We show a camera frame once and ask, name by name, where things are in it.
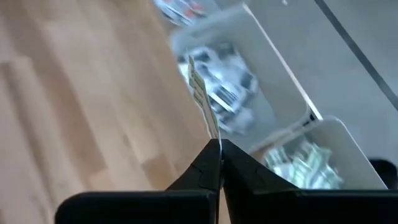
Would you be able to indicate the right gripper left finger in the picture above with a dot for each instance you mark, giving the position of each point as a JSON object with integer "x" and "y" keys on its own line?
{"x": 202, "y": 174}

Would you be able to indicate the light grey plastic bin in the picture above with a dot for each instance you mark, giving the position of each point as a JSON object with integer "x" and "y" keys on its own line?
{"x": 208, "y": 6}
{"x": 348, "y": 146}
{"x": 273, "y": 77}

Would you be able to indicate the white red-label ointment packet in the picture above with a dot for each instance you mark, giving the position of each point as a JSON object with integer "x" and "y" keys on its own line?
{"x": 186, "y": 12}

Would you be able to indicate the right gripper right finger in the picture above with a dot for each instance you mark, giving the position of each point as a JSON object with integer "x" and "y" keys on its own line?
{"x": 245, "y": 174}

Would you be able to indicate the black rounded clamp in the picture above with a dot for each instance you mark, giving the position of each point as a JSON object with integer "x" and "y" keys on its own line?
{"x": 385, "y": 172}

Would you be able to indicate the white dark-label wipe packet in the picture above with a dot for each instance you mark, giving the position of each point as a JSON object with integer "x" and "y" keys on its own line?
{"x": 205, "y": 57}
{"x": 230, "y": 93}

